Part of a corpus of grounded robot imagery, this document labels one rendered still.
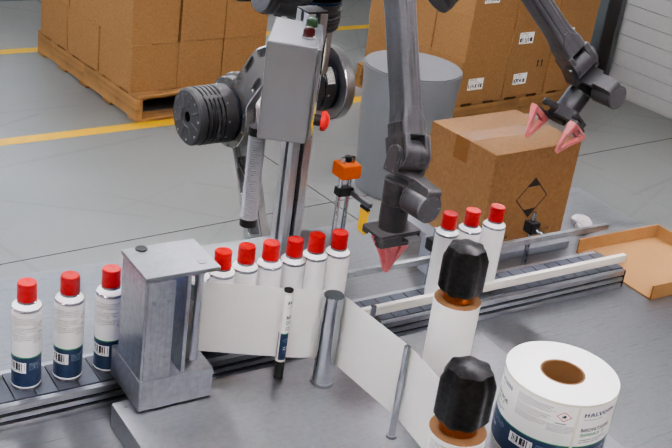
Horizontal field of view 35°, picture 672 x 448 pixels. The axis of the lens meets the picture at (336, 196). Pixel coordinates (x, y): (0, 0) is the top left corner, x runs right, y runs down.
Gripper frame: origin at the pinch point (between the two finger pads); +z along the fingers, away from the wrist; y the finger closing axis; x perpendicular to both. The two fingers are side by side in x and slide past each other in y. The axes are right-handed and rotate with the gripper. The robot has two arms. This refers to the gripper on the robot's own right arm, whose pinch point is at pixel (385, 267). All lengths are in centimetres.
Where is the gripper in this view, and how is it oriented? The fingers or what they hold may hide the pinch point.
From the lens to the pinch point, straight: 216.2
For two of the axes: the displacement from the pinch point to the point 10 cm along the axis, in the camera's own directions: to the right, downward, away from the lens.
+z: -1.2, 9.1, 4.0
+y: 8.4, -1.3, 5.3
